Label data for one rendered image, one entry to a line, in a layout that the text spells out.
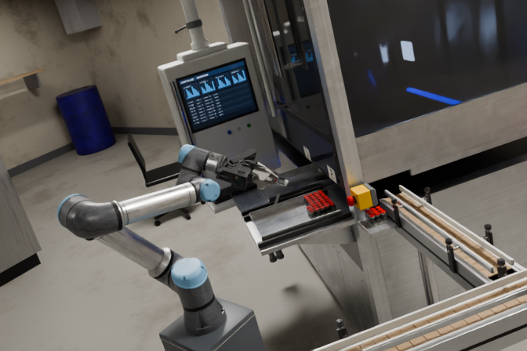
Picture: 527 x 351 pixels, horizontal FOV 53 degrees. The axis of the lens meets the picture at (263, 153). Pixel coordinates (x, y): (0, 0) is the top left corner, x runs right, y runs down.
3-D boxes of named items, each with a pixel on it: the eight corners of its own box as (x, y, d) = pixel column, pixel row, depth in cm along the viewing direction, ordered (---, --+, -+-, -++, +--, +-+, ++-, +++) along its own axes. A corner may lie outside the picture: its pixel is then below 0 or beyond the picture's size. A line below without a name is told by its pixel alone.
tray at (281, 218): (321, 196, 239) (319, 189, 238) (342, 217, 215) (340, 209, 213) (250, 219, 234) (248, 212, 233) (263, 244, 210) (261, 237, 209)
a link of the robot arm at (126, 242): (187, 299, 188) (58, 226, 159) (169, 286, 200) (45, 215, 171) (205, 269, 191) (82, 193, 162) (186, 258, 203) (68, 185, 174)
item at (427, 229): (379, 221, 212) (372, 186, 207) (413, 208, 214) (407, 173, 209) (485, 313, 147) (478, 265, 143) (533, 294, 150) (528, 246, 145)
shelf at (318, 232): (318, 168, 278) (317, 164, 277) (374, 216, 212) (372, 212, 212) (230, 196, 271) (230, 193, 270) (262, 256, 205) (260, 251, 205)
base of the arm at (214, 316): (204, 340, 176) (195, 316, 173) (176, 328, 187) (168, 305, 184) (234, 313, 186) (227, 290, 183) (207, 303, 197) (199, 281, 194)
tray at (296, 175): (319, 167, 273) (318, 161, 272) (338, 182, 248) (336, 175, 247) (258, 187, 268) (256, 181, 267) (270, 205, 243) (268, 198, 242)
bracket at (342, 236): (350, 239, 226) (345, 212, 222) (354, 242, 223) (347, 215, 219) (277, 265, 221) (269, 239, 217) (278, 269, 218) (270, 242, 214)
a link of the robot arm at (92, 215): (74, 214, 150) (219, 172, 177) (63, 206, 159) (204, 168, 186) (82, 251, 153) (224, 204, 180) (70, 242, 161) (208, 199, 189)
